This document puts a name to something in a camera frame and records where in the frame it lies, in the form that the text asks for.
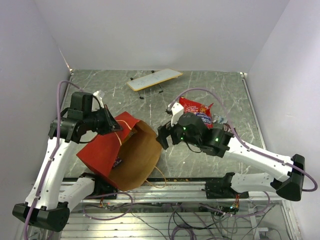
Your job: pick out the small whiteboard on stand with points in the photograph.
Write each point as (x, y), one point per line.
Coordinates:
(153, 79)

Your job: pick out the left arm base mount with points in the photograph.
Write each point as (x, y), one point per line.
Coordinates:
(103, 188)

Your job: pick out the aluminium rail frame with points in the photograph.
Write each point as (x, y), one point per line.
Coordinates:
(176, 210)

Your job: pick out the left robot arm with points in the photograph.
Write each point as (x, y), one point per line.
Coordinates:
(46, 207)

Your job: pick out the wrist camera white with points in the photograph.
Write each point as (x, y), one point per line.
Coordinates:
(176, 111)
(99, 94)

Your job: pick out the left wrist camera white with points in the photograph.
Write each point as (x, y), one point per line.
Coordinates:
(99, 94)

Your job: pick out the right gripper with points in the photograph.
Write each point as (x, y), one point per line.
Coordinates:
(165, 130)

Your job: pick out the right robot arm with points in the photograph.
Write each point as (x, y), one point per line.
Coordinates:
(279, 174)

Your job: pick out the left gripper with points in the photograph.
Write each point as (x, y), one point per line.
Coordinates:
(111, 124)

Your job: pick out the red and brown paper bag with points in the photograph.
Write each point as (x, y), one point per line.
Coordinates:
(126, 158)

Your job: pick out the small white blue wrapper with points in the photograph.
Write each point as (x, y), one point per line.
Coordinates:
(218, 119)

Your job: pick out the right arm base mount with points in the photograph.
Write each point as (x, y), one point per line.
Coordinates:
(217, 190)

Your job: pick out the red candy bag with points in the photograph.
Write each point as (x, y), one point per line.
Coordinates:
(198, 109)

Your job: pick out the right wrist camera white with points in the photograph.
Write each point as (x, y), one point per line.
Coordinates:
(176, 111)

